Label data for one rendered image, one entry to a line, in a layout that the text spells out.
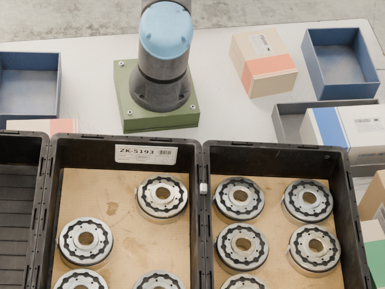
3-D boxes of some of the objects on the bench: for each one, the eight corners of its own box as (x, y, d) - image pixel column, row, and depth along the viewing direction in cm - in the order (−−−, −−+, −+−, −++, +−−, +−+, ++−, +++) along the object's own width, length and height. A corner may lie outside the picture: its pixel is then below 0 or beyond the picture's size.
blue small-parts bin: (1, 69, 180) (-3, 50, 175) (62, 70, 182) (60, 51, 176) (-7, 133, 169) (-11, 114, 163) (58, 133, 170) (56, 115, 165)
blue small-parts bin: (300, 46, 196) (306, 27, 190) (352, 45, 198) (359, 26, 193) (317, 102, 184) (324, 85, 179) (373, 100, 187) (381, 82, 181)
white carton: (310, 171, 171) (319, 149, 163) (298, 131, 178) (307, 108, 170) (389, 166, 174) (401, 143, 167) (374, 126, 181) (385, 104, 174)
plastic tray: (287, 182, 169) (292, 169, 165) (270, 115, 180) (274, 102, 176) (395, 175, 173) (403, 163, 169) (372, 110, 185) (378, 98, 181)
